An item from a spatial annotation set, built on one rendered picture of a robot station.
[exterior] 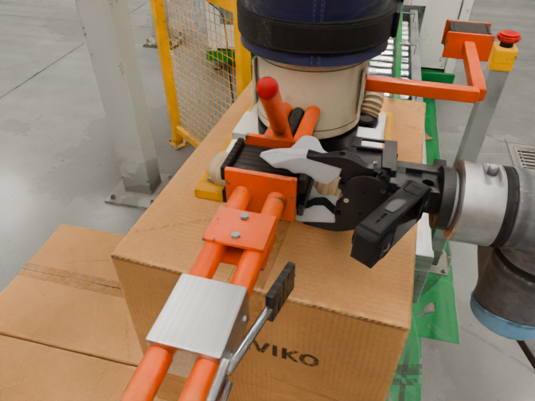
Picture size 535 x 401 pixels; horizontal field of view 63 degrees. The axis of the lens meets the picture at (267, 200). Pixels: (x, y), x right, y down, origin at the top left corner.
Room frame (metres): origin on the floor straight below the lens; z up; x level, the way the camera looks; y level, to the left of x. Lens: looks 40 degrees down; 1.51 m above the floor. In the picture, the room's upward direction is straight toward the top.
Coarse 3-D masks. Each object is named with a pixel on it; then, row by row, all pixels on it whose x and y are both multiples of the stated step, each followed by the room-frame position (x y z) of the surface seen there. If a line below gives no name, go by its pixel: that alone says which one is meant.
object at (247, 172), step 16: (240, 144) 0.45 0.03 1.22; (256, 144) 0.46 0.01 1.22; (272, 144) 0.45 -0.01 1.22; (288, 144) 0.45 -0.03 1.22; (240, 160) 0.43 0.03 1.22; (256, 160) 0.43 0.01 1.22; (224, 176) 0.40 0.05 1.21; (240, 176) 0.38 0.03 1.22; (256, 176) 0.38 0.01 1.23; (272, 176) 0.38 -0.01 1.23; (288, 176) 0.39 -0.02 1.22; (304, 176) 0.38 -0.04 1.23; (224, 192) 0.40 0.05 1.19; (256, 192) 0.38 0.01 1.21; (272, 192) 0.37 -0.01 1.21; (288, 192) 0.37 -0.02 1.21; (304, 192) 0.37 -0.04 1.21; (256, 208) 0.38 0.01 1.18; (288, 208) 0.37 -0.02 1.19; (304, 208) 0.38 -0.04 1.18
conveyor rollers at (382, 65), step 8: (392, 40) 2.66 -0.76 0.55; (392, 48) 2.56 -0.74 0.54; (376, 56) 2.41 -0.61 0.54; (384, 56) 2.41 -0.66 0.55; (392, 56) 2.40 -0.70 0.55; (376, 64) 2.32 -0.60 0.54; (384, 64) 2.31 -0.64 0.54; (392, 64) 2.30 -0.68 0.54; (368, 72) 2.24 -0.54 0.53; (376, 72) 2.23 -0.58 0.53; (384, 72) 2.22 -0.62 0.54; (400, 96) 1.94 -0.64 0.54
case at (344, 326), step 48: (240, 96) 0.89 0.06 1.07; (192, 192) 0.55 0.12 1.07; (144, 240) 0.44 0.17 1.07; (192, 240) 0.44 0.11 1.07; (288, 240) 0.44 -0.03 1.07; (336, 240) 0.44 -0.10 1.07; (144, 288) 0.40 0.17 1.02; (336, 288) 0.35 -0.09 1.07; (384, 288) 0.35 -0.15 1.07; (144, 336) 0.40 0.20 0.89; (288, 336) 0.33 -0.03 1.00; (336, 336) 0.31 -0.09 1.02; (384, 336) 0.30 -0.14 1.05; (240, 384) 0.35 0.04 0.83; (288, 384) 0.33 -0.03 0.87; (336, 384) 0.31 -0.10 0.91; (384, 384) 0.29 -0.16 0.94
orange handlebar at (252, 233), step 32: (480, 64) 0.73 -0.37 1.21; (448, 96) 0.63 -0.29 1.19; (480, 96) 0.63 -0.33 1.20; (224, 224) 0.32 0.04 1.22; (256, 224) 0.32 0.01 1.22; (224, 256) 0.30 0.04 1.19; (256, 256) 0.28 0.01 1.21; (160, 352) 0.18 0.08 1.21; (128, 384) 0.16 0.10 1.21; (160, 384) 0.16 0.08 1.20; (192, 384) 0.15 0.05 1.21
